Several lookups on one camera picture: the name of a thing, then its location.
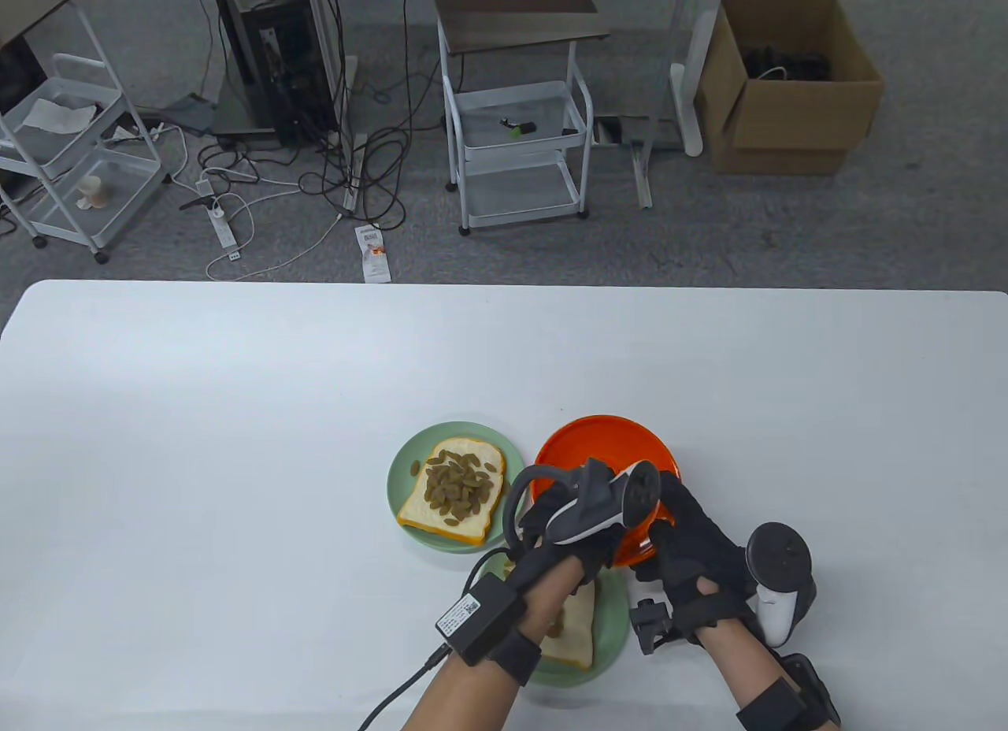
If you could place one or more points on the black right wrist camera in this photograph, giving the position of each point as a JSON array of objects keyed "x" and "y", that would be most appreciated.
[{"x": 650, "y": 625}]

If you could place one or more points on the small beige cup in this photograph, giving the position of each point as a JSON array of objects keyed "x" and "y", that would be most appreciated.
[{"x": 93, "y": 194}]

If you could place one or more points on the person's right hand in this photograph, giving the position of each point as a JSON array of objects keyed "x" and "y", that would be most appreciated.
[{"x": 705, "y": 550}]

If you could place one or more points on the crumpled white paper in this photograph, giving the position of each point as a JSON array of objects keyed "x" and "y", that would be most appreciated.
[{"x": 55, "y": 116}]

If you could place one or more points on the orange plastic bowl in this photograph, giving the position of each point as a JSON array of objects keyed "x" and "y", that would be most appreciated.
[{"x": 598, "y": 439}]

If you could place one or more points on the toast slice with orange crust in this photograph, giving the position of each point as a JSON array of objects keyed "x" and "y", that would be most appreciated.
[{"x": 413, "y": 514}]

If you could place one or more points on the black labelled wrist box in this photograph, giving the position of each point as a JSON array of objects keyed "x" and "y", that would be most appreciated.
[{"x": 480, "y": 617}]

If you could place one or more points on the grey hand controller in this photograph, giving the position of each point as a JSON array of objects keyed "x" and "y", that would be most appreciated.
[
  {"x": 776, "y": 554},
  {"x": 587, "y": 514}
]

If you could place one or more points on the person's left hand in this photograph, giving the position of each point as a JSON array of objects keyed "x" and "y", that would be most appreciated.
[{"x": 594, "y": 551}]

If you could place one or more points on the white desk leg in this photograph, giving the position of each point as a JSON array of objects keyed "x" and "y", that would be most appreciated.
[{"x": 685, "y": 109}]

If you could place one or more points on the toast slice with pale crust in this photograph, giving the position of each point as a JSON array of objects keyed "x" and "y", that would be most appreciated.
[{"x": 579, "y": 628}]

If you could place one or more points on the white power strip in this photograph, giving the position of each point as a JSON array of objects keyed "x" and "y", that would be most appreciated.
[{"x": 224, "y": 235}]

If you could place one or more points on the green round plate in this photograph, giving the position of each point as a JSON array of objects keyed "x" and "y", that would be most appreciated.
[
  {"x": 614, "y": 628},
  {"x": 402, "y": 463}
]

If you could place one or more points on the person's left forearm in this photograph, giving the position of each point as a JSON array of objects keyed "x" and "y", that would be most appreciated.
[{"x": 472, "y": 692}]

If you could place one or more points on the white paper packet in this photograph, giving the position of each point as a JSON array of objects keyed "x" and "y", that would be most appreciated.
[{"x": 374, "y": 258}]

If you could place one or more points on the black equipment stand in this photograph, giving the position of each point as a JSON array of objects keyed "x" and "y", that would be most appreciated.
[{"x": 276, "y": 61}]

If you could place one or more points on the white cart with mesh trays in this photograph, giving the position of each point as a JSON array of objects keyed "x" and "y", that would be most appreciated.
[{"x": 118, "y": 187}]

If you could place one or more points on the white cart with dark top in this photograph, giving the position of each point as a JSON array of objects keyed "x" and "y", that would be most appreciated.
[{"x": 516, "y": 14}]

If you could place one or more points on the brown cardboard box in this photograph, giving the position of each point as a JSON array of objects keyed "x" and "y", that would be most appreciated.
[{"x": 795, "y": 124}]

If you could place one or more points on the grey metal floor rail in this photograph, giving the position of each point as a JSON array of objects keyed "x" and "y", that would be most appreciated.
[
  {"x": 642, "y": 176},
  {"x": 352, "y": 132}
]

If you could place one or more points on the small black green tool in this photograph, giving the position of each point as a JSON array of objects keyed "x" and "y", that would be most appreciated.
[{"x": 524, "y": 127}]

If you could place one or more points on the person's right forearm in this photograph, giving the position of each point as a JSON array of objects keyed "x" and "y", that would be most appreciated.
[{"x": 744, "y": 668}]

